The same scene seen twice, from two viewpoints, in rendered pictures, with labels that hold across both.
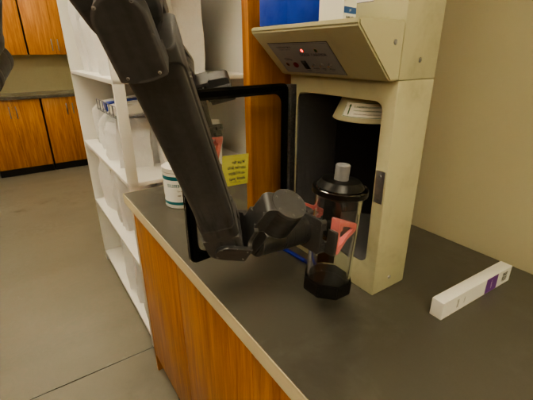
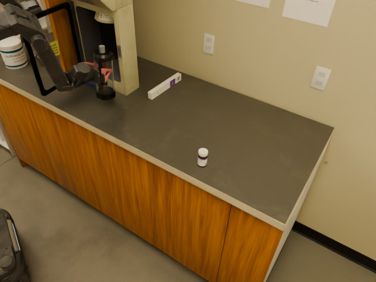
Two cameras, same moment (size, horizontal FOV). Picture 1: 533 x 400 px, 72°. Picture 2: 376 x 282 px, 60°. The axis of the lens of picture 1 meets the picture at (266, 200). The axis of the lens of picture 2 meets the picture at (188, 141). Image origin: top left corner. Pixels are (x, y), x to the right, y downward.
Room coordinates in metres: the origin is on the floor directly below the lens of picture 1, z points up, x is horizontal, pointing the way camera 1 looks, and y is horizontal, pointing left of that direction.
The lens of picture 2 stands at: (-0.82, 0.05, 1.95)
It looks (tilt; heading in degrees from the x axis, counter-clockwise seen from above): 42 degrees down; 336
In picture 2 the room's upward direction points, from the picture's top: 2 degrees clockwise
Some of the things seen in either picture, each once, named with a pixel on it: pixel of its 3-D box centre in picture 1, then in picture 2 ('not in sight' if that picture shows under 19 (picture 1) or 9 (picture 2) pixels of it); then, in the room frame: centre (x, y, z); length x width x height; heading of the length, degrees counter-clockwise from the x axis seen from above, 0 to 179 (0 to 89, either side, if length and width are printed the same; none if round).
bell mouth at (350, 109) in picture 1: (371, 105); (111, 11); (0.87, -0.25, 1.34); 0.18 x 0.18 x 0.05
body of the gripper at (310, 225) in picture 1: (293, 230); (87, 75); (0.60, -0.05, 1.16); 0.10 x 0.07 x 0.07; 36
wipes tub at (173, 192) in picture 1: (182, 183); (13, 53); (1.27, 0.31, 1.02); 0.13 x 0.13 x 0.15
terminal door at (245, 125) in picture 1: (239, 171); (55, 50); (0.85, 0.07, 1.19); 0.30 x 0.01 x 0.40; 129
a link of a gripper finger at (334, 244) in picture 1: (333, 228); (103, 72); (0.61, -0.12, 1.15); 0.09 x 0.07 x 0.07; 126
